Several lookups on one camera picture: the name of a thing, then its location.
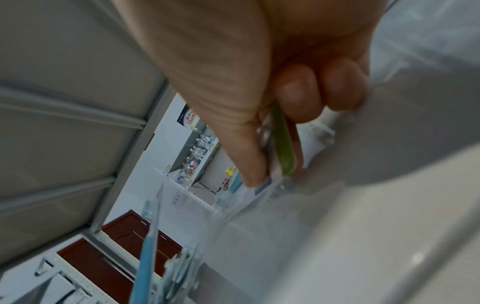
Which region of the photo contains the row of colourful bottles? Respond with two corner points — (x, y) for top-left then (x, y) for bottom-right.
(221, 167), (237, 191)

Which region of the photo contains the cluster of water and soda bottles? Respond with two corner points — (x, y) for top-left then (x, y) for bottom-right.
(176, 133), (219, 185)

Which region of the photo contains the red-brown wooden door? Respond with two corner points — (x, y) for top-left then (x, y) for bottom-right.
(55, 209), (185, 304)

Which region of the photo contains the person's right hand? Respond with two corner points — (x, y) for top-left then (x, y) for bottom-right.
(112, 0), (389, 189)

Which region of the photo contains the blue toothbrush packet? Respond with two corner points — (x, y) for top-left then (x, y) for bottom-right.
(213, 102), (337, 220)
(129, 183), (165, 304)

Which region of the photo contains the white stationery rack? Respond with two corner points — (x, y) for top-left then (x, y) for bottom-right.
(0, 252), (99, 304)

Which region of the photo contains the blue and white water carton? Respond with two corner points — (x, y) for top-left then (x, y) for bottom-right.
(176, 102), (202, 130)

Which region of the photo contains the white drinks shelving unit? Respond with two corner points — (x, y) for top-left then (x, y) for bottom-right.
(151, 102), (241, 211)

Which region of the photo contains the white metal shelf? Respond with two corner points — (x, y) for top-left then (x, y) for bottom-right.
(0, 0), (480, 304)

